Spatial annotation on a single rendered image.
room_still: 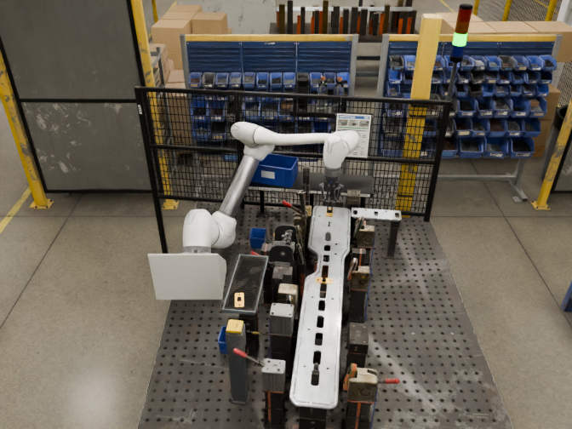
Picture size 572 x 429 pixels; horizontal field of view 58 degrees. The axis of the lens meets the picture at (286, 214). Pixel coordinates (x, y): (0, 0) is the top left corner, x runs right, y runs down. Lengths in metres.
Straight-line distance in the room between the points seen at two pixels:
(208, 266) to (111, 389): 1.15
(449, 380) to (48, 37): 3.73
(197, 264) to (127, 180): 2.35
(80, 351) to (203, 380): 1.43
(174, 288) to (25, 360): 1.36
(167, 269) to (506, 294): 2.58
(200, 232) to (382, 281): 1.08
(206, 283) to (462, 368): 1.36
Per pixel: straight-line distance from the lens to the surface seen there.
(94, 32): 4.47
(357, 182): 3.29
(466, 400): 2.60
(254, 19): 9.16
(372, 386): 2.11
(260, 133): 2.87
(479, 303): 4.13
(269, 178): 3.21
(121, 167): 4.93
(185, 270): 2.80
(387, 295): 2.97
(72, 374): 3.70
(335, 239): 2.83
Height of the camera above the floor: 2.70
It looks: 34 degrees down
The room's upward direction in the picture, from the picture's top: straight up
